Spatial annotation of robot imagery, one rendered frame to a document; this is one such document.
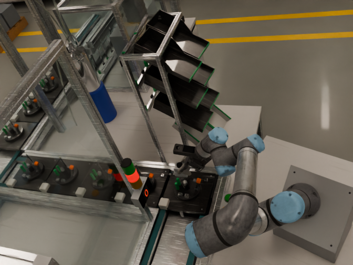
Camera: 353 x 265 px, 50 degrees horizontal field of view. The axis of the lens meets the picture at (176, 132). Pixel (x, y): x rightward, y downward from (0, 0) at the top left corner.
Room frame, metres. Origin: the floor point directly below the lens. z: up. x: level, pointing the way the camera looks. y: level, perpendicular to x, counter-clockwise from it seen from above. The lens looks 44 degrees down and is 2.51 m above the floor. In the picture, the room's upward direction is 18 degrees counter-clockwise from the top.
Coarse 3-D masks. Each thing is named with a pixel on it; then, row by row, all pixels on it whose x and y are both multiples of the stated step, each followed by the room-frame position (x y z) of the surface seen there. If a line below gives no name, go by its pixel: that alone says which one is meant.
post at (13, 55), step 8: (0, 24) 2.09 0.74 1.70; (0, 32) 2.07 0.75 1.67; (0, 40) 2.07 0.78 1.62; (8, 40) 2.08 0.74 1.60; (8, 48) 2.06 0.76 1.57; (8, 56) 2.08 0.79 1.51; (16, 56) 2.07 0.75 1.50; (16, 64) 2.08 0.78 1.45; (24, 64) 2.09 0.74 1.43; (24, 72) 2.06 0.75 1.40
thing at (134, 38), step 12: (180, 12) 1.64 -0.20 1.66; (144, 24) 1.66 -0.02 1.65; (132, 36) 1.57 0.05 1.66; (168, 36) 1.47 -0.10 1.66; (120, 60) 1.44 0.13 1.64; (156, 60) 1.35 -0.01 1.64; (132, 84) 1.43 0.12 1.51; (168, 84) 1.35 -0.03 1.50; (168, 96) 1.35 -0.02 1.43; (144, 108) 1.44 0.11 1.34; (180, 120) 1.35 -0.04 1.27; (180, 132) 1.35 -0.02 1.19; (156, 144) 1.44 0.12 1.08
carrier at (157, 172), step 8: (144, 168) 1.40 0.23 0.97; (152, 168) 1.38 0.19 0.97; (160, 168) 1.36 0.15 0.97; (144, 176) 1.32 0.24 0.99; (160, 176) 1.31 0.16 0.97; (168, 176) 1.30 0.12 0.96; (152, 184) 1.25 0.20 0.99; (160, 184) 1.25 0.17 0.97; (152, 192) 1.22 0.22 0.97; (160, 192) 1.20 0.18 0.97; (152, 200) 1.17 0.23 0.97
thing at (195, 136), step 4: (184, 124) 1.44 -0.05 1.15; (208, 124) 1.43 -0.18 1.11; (176, 128) 1.40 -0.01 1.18; (184, 128) 1.42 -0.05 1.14; (188, 128) 1.42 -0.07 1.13; (192, 128) 1.43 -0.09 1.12; (208, 128) 1.43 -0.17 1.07; (212, 128) 1.41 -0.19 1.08; (188, 132) 1.37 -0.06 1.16; (192, 132) 1.41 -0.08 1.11; (196, 132) 1.41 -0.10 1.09; (200, 132) 1.41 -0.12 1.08; (204, 132) 1.42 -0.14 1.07; (208, 132) 1.42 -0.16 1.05; (188, 136) 1.37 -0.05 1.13; (192, 136) 1.35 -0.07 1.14; (196, 136) 1.39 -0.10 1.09; (200, 136) 1.39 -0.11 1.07; (204, 136) 1.40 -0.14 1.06; (192, 140) 1.35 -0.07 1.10; (196, 140) 1.34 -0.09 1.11; (200, 140) 1.37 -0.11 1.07; (196, 144) 1.34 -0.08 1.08
